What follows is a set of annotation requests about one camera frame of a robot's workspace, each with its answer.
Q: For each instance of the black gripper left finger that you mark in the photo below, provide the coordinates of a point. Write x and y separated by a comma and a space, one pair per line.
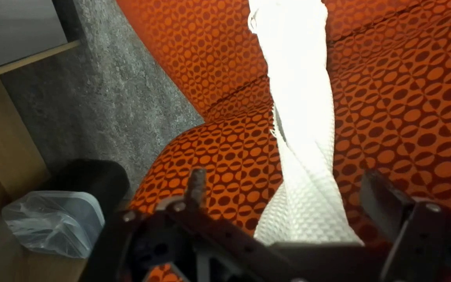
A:
196, 188

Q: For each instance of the clear plastic bin bag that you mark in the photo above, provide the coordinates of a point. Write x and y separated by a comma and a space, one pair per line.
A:
54, 224

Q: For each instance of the orange patterned fabric chair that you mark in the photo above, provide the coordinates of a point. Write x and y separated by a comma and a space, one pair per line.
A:
226, 157

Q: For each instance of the white waffle weave towel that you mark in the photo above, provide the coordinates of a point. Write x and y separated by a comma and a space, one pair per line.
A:
298, 104

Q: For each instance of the wooden sink cabinet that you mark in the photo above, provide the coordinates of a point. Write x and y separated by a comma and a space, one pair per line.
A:
7, 141

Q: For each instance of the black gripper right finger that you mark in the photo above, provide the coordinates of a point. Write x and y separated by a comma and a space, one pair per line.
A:
387, 204

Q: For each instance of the small black waste bin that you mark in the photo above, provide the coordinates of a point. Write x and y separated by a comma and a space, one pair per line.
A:
105, 182

